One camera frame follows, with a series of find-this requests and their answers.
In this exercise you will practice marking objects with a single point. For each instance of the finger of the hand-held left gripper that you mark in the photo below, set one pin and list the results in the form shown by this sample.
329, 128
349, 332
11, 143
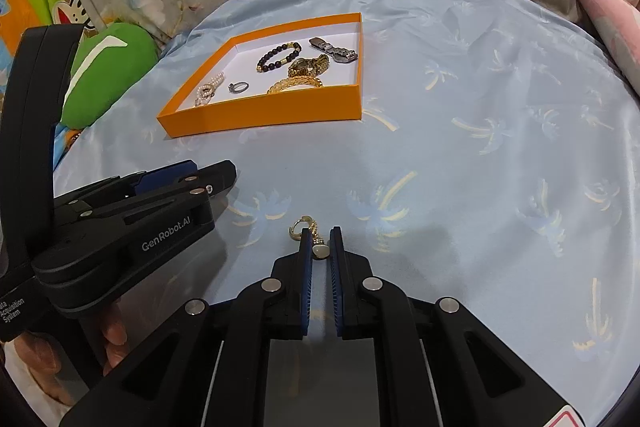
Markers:
170, 171
220, 174

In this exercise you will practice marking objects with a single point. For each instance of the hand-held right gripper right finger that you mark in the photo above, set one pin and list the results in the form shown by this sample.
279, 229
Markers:
336, 297

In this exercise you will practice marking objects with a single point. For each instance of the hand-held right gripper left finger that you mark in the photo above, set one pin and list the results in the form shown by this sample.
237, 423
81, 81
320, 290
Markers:
306, 292

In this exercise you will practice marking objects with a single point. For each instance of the gold drop earring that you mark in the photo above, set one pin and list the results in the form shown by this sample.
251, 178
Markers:
320, 251

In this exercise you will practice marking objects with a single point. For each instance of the orange cardboard box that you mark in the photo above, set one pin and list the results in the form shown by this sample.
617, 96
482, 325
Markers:
260, 112

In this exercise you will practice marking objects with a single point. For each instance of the gold wristwatch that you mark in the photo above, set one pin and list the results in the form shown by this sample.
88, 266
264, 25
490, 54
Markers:
302, 66

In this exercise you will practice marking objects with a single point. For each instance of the silver watch band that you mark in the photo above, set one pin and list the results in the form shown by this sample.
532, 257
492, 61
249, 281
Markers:
340, 54

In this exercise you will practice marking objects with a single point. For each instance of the person's left hand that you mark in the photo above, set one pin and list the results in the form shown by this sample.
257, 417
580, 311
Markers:
114, 337

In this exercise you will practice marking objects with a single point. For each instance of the green cushion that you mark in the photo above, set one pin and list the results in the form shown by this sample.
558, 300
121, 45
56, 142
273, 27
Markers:
115, 77

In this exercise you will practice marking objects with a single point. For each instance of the light blue palm-print sheet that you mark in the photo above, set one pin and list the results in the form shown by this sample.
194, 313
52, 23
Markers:
475, 132

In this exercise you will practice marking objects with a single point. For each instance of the pink pillow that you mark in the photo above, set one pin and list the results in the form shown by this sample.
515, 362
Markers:
615, 27

